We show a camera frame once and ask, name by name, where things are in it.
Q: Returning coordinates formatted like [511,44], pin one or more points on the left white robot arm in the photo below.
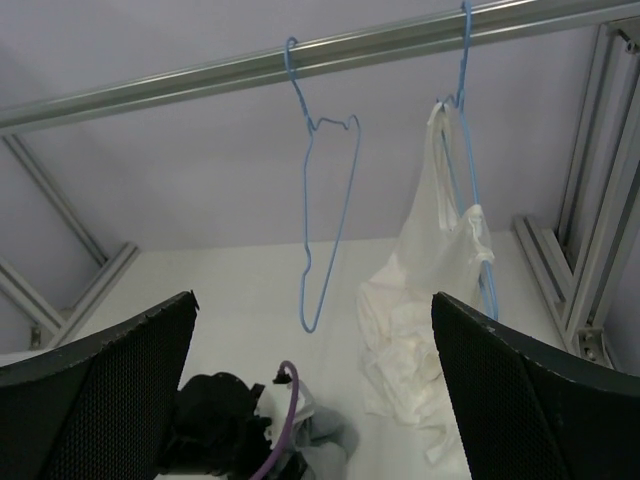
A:
[223,428]

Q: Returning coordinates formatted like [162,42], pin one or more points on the aluminium hanging rail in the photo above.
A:
[426,35]

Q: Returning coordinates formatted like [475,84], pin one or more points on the aluminium frame post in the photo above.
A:
[578,265]
[54,271]

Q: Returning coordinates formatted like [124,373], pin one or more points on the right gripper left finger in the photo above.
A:
[98,407]

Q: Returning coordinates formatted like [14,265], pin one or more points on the grey tank top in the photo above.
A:
[326,442]

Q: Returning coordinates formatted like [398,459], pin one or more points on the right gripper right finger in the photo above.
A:
[527,410]

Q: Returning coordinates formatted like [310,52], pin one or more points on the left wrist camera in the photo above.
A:
[274,403]

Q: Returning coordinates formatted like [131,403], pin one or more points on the right aluminium frame post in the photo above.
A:
[578,265]

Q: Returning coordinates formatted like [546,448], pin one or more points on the white tank top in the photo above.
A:
[441,255]

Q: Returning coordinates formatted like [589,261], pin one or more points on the light blue wire hanger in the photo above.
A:
[329,167]

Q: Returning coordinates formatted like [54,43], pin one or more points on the left aluminium frame post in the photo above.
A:
[54,271]

